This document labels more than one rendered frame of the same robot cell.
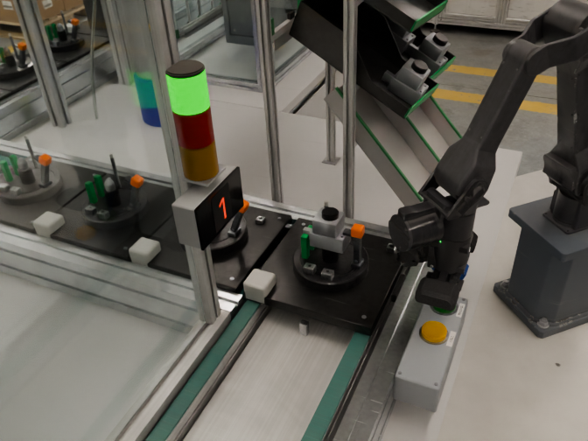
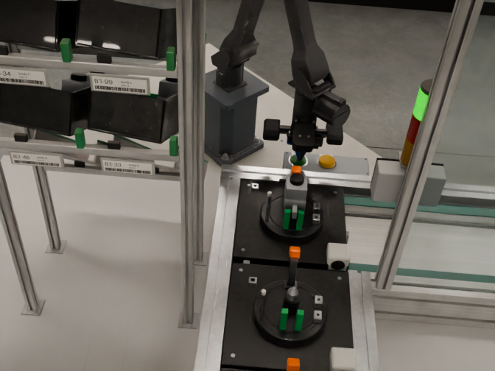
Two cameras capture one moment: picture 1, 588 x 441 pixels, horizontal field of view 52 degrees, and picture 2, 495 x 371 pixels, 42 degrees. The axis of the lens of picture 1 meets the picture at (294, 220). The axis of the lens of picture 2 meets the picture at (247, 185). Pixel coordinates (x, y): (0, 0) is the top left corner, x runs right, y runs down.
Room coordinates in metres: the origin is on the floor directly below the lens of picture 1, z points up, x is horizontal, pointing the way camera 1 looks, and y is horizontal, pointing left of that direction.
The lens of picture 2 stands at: (1.37, 0.80, 1.98)
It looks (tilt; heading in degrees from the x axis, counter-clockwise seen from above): 43 degrees down; 244
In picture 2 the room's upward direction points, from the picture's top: 4 degrees clockwise
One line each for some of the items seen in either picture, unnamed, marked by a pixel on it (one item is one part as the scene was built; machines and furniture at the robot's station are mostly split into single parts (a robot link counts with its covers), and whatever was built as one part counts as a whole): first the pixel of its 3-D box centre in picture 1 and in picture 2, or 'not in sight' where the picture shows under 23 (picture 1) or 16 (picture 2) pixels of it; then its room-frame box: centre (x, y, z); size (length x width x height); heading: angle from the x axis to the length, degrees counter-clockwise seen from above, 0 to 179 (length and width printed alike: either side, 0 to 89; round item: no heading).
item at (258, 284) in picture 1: (260, 286); (337, 257); (0.80, 0.07, 0.97); 0.05 x 0.05 x 0.04; 63
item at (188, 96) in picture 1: (188, 89); (432, 102); (0.72, 0.13, 1.38); 0.05 x 0.05 x 0.05
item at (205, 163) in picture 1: (199, 157); (417, 150); (0.72, 0.13, 1.28); 0.05 x 0.05 x 0.05
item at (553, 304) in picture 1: (556, 263); (228, 114); (0.82, -0.48, 0.96); 0.15 x 0.15 x 0.20; 19
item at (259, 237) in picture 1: (210, 218); (291, 301); (0.96, 0.17, 1.01); 0.24 x 0.24 x 0.13; 63
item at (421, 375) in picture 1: (431, 346); (325, 171); (0.67, -0.22, 0.93); 0.21 x 0.07 x 0.06; 153
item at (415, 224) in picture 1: (435, 208); (323, 93); (0.71, -0.21, 1.18); 0.12 x 0.08 x 0.11; 111
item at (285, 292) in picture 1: (331, 269); (291, 222); (0.84, -0.06, 0.96); 0.24 x 0.24 x 0.02; 63
